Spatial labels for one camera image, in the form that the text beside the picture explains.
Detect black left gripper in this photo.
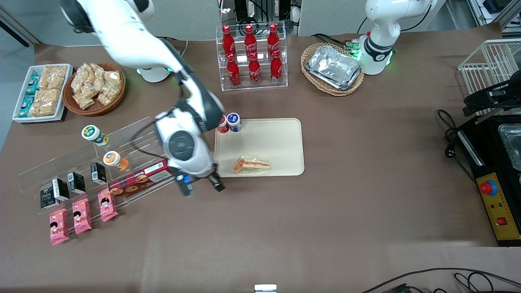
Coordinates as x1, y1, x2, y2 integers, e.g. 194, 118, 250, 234
463, 79, 521, 116

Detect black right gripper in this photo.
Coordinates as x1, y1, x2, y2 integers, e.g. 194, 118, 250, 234
174, 163, 226, 198

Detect triangle sandwich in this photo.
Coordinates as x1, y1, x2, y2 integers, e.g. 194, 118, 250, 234
233, 155, 271, 175

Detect beige plastic tray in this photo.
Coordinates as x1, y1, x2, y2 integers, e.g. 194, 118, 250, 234
214, 118, 305, 178

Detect aluminium foil tray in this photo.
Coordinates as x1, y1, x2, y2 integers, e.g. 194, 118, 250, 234
305, 45, 363, 91

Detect white rectangular serving tray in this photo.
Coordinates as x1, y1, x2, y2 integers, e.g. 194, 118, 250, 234
12, 64, 74, 123

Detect steel food container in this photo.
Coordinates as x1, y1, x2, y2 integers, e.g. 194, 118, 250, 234
497, 123, 521, 171

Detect black sealing machine yellow panel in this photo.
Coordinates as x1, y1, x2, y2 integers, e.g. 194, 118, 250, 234
456, 116, 521, 247

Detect red cookie box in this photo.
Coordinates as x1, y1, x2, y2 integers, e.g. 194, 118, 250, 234
108, 160, 176, 198

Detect red emergency stop button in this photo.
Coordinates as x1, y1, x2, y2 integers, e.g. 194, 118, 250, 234
479, 180, 498, 197

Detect orange-label yogurt cup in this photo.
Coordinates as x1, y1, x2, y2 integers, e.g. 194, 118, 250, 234
103, 151, 129, 171

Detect pink snack pack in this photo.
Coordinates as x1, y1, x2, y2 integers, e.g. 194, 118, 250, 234
98, 189, 118, 222
49, 208, 70, 246
72, 199, 92, 235

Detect small black carton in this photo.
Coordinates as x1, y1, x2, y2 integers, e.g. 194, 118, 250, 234
67, 172, 86, 195
52, 178, 70, 202
40, 185, 56, 210
90, 162, 107, 184

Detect red cola bottle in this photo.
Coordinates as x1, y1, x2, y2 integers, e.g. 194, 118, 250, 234
222, 25, 236, 57
270, 50, 283, 85
227, 53, 241, 87
244, 24, 257, 57
267, 23, 280, 55
248, 52, 262, 86

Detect green-label yogurt cup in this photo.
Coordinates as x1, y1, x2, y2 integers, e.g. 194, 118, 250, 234
81, 125, 109, 147

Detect brown round wicker basket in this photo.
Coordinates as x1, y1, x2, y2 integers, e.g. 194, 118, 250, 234
63, 62, 126, 116

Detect clear bag of crackers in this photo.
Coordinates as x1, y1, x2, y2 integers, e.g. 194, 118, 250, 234
97, 83, 119, 106
103, 70, 123, 88
90, 63, 106, 88
75, 92, 96, 109
71, 65, 92, 95

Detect clear acrylic bottle rack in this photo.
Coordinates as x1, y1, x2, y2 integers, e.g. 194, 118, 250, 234
216, 24, 288, 92

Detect clear acrylic stepped shelf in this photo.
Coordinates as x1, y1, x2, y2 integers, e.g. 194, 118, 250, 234
18, 117, 182, 233

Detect light oval wicker basket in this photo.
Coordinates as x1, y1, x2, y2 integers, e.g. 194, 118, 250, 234
301, 43, 365, 96

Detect flat pack of crackers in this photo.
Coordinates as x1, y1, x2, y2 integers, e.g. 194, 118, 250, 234
40, 65, 68, 90
31, 89, 62, 117

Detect black background equipment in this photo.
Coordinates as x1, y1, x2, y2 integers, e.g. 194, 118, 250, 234
219, 0, 302, 36

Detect silver metal handle bar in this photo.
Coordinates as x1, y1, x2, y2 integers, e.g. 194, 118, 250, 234
458, 130, 485, 166

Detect white wire basket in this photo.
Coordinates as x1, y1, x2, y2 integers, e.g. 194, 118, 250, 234
458, 39, 521, 115

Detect black power cable with plug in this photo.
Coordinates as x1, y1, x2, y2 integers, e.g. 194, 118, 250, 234
438, 109, 477, 184

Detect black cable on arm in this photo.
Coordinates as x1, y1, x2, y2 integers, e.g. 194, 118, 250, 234
129, 73, 194, 163

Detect aluminium frame structure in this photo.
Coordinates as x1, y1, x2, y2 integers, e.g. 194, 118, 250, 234
466, 0, 521, 32

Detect grey cable at arm base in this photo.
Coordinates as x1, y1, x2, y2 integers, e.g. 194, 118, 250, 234
163, 37, 189, 57

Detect black cable at arm base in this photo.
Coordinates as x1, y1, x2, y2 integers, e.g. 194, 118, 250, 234
313, 33, 361, 52

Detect black floor cables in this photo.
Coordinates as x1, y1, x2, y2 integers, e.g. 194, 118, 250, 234
362, 267, 521, 293

